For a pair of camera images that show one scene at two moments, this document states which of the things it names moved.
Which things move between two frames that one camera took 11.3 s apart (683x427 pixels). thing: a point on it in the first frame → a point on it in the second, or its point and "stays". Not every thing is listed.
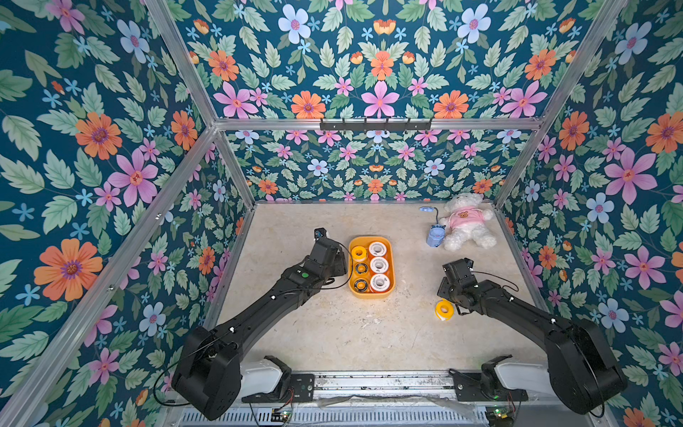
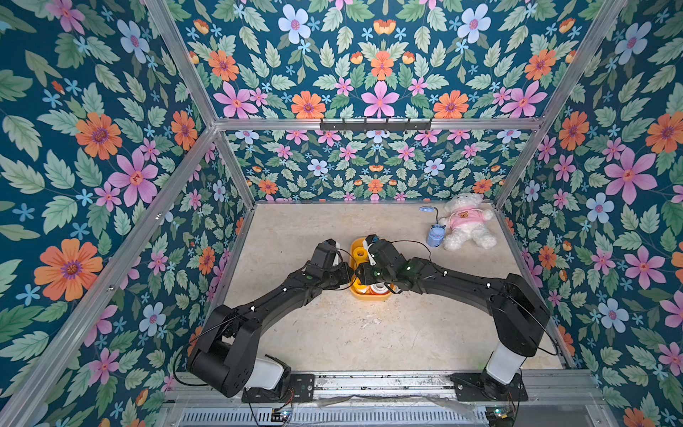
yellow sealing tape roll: [358, 253] stays
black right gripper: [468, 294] → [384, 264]
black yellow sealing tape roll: [360, 286] stays
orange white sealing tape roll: [380, 282] stays
